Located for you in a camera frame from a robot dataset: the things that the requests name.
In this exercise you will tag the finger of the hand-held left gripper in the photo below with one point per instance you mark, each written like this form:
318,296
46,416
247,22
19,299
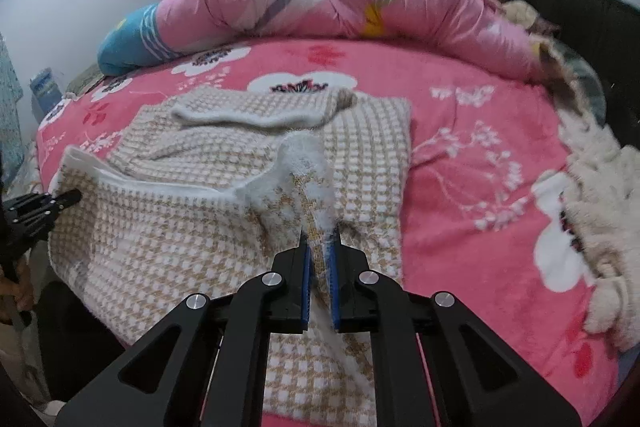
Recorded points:
62,199

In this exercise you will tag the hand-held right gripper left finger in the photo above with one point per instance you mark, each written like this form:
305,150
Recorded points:
304,287

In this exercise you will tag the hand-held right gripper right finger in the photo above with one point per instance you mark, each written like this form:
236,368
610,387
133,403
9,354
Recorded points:
336,287

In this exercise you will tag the beige houndstooth knit coat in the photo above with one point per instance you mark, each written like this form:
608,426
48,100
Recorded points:
175,217

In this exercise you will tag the person's left hand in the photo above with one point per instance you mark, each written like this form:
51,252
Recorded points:
10,299

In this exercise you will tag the blue patterned hanging cloth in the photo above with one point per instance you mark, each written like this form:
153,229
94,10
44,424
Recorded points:
9,107

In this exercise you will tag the blue water bottle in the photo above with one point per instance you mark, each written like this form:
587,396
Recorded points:
46,89

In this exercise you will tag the green patterned cloth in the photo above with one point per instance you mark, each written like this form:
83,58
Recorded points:
85,79

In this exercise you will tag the pink floral bed sheet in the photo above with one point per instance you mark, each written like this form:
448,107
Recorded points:
475,232

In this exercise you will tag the cream fluffy blanket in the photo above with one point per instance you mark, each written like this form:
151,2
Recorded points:
605,217

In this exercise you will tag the pink and blue quilt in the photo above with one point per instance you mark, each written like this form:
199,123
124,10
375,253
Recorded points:
325,7

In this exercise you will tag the black sofa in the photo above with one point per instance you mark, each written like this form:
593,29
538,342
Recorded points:
590,32

